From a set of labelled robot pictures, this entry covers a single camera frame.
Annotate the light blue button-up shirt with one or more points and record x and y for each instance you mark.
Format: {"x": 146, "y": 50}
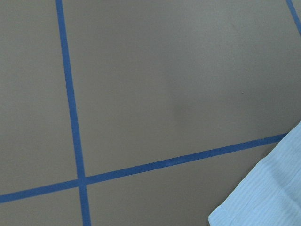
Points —
{"x": 270, "y": 194}

